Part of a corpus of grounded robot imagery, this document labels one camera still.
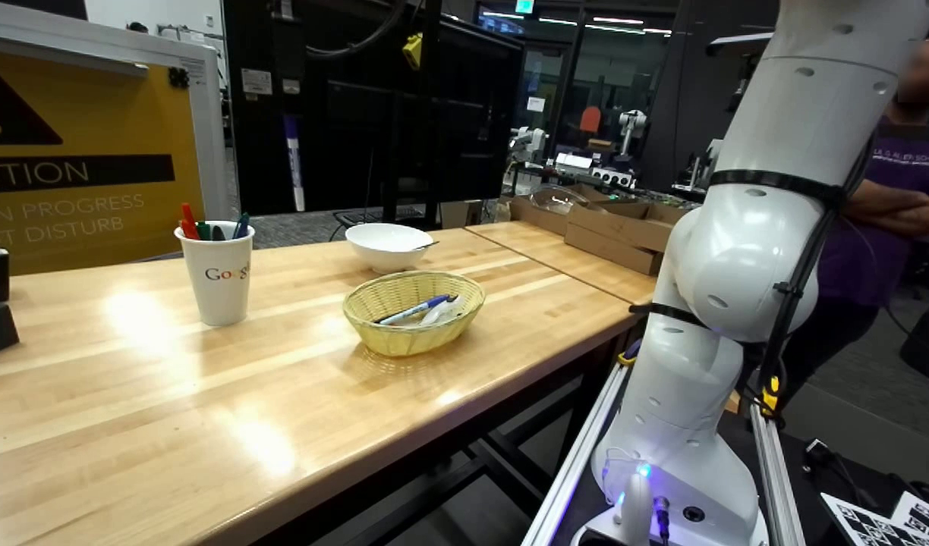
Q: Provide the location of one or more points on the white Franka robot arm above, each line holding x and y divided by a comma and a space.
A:
749, 254

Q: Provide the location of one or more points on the bare person forearm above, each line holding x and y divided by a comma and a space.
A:
899, 208

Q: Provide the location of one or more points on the blue pen with white barrel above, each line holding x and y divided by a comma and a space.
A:
417, 308

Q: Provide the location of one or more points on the woven yellow-brown basket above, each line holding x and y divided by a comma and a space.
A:
413, 338

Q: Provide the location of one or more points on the blue marker pen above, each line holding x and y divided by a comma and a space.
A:
241, 226

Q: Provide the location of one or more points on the white paper cup with logo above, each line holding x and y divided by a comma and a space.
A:
221, 283

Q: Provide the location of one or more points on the green marker pen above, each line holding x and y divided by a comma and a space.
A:
211, 231

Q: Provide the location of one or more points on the red marker pen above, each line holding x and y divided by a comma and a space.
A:
188, 223

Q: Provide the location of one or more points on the white ceramic bowl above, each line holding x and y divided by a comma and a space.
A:
382, 246

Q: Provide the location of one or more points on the cardboard boxes stack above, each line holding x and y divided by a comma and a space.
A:
604, 227

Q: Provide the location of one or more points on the black metal cabinet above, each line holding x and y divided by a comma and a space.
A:
382, 122

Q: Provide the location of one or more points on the yellow caution sign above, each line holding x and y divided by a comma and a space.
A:
79, 214

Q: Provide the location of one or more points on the person in purple shirt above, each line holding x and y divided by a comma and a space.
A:
892, 273

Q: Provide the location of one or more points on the checkered calibration board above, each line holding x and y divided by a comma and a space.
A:
892, 520

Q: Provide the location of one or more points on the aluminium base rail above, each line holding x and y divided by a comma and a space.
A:
576, 465

